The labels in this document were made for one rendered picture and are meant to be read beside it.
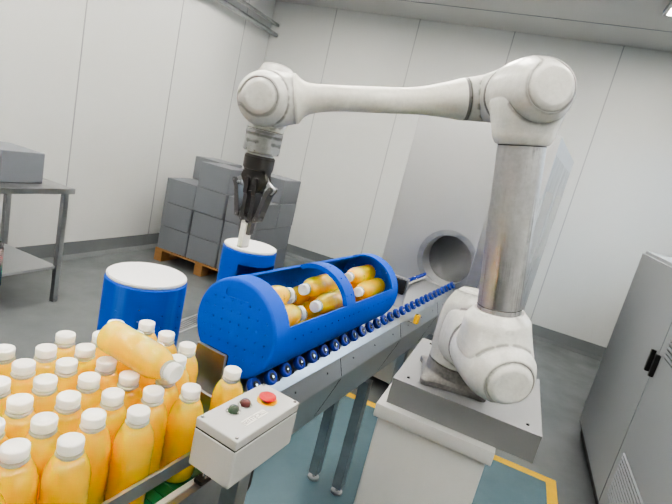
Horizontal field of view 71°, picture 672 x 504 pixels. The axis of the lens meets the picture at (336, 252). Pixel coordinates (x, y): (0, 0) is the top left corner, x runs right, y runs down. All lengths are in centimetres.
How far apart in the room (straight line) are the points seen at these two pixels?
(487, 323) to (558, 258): 507
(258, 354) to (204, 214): 392
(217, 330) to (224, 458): 53
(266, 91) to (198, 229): 430
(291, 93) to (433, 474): 102
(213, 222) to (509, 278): 423
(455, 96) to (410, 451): 92
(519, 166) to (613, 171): 512
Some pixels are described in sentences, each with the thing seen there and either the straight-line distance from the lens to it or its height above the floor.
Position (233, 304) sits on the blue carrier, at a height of 116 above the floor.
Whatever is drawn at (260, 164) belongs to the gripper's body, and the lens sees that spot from 116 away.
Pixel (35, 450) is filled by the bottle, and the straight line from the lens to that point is 95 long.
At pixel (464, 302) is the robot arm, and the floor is 132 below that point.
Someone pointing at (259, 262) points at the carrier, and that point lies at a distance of 244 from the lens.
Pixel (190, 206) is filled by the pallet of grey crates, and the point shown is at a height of 70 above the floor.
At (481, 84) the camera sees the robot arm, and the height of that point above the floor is 185.
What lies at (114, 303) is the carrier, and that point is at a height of 95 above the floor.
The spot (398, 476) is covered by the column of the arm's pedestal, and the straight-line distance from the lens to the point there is 144.
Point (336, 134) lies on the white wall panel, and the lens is 665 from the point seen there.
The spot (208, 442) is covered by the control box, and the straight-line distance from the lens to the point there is 96.
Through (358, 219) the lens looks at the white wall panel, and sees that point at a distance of 649.
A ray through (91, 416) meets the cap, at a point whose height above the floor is 110.
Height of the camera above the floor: 163
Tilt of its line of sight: 12 degrees down
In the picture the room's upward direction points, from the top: 14 degrees clockwise
